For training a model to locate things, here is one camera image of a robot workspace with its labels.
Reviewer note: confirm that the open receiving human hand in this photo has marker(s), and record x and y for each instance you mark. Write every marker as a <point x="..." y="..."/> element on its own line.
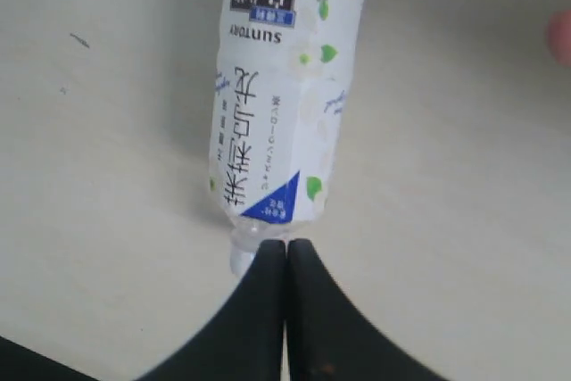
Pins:
<point x="558" y="36"/>

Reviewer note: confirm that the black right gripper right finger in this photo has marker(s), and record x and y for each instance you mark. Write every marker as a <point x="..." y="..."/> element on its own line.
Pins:
<point x="327" y="336"/>

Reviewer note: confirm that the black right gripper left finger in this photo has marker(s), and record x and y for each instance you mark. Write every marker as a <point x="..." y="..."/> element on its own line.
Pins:
<point x="244" y="339"/>

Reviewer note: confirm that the clear Suntory bottle white label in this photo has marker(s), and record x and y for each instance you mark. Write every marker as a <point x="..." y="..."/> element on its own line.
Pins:
<point x="284" y="72"/>

